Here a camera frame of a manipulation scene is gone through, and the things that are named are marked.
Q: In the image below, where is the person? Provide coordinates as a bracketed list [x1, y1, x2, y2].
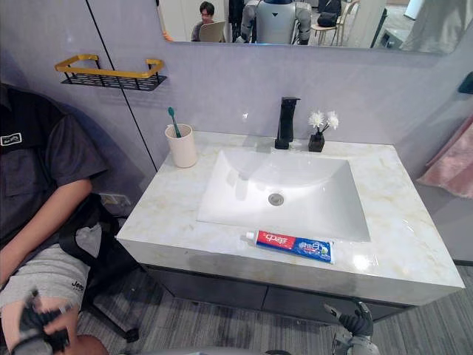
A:
[0, 83, 112, 355]

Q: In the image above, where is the black faucet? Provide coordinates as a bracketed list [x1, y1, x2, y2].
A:
[274, 96, 302, 150]

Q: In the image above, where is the black yellow wall shelf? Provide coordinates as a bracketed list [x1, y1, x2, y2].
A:
[54, 54, 168, 92]

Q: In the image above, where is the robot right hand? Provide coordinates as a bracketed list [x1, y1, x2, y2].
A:
[323, 300, 375, 338]

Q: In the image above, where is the green toothbrush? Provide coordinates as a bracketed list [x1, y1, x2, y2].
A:
[168, 106, 182, 138]

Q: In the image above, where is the wall mirror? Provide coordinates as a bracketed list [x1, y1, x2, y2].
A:
[156, 0, 469, 56]

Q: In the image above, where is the red blue toothpaste tube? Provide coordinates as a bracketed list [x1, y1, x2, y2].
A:
[239, 229, 336, 265]

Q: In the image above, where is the black office chair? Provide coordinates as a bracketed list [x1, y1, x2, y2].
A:
[58, 192, 142, 343]

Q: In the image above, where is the dark vanity cabinet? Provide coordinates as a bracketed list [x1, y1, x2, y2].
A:
[141, 263, 412, 323]

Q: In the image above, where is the white sink basin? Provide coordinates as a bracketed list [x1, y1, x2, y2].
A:
[196, 149, 372, 243]

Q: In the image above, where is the pink towel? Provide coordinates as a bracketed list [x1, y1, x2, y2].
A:
[416, 113, 473, 199]

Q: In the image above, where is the wall power outlet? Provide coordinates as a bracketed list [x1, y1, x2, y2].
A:
[99, 193, 132, 207]

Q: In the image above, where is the beige plastic cup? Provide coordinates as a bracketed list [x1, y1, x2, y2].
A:
[164, 124, 198, 169]

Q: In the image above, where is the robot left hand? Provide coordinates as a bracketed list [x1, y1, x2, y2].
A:
[13, 288, 72, 353]

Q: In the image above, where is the black vase with white flowers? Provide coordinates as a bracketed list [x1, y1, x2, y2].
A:
[307, 109, 340, 153]

